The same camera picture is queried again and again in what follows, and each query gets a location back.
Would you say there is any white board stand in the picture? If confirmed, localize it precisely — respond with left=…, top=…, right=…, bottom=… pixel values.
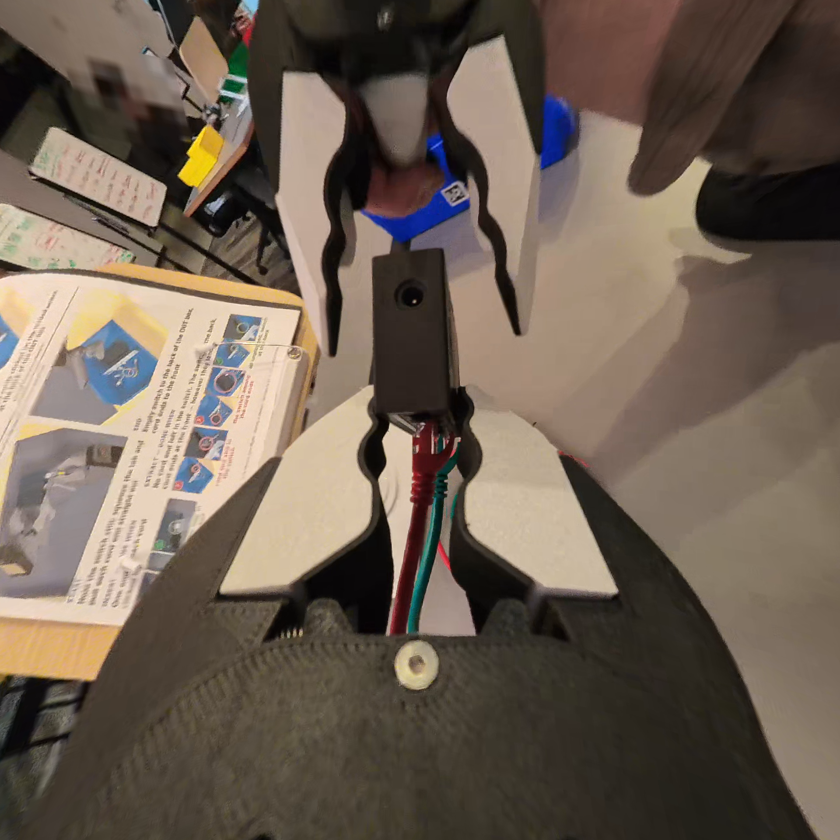
left=289, top=384, right=572, bottom=634

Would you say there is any green plastic bin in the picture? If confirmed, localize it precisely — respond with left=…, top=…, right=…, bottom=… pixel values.
left=220, top=45, right=252, bottom=104

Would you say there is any long work table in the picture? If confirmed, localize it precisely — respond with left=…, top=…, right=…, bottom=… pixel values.
left=182, top=98, right=258, bottom=219

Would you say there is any wooden display board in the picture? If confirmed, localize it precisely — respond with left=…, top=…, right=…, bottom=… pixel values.
left=178, top=16, right=232, bottom=104
left=0, top=262, right=322, bottom=681

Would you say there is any red ethernet cable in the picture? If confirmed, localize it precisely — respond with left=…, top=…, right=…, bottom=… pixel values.
left=387, top=420, right=592, bottom=635

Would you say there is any green ethernet cable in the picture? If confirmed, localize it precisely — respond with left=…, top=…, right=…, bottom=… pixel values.
left=406, top=449, right=462, bottom=634

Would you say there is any yellow plastic bin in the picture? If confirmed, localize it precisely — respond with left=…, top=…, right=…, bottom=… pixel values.
left=177, top=125, right=225, bottom=186

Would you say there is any green marked whiteboard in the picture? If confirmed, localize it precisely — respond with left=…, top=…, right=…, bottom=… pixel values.
left=0, top=203, right=137, bottom=271

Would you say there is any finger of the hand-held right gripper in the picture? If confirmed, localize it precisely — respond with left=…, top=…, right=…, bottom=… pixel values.
left=274, top=69, right=361, bottom=358
left=430, top=36, right=542, bottom=337

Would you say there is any black ethernet switch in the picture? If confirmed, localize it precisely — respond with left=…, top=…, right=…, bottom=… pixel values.
left=371, top=248, right=462, bottom=422

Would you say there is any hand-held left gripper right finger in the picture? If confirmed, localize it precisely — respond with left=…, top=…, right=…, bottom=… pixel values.
left=449, top=386, right=621, bottom=601

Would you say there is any blue plastic bin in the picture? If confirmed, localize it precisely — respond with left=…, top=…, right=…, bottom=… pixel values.
left=360, top=95, right=580, bottom=242

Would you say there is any person's right hand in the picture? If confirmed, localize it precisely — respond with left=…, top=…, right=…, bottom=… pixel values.
left=361, top=0, right=657, bottom=219

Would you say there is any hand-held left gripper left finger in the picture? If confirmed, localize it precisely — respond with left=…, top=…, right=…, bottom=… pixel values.
left=220, top=386, right=395, bottom=599

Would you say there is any printed instruction sheet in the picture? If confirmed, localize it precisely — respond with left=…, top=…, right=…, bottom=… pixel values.
left=0, top=272, right=303, bottom=626

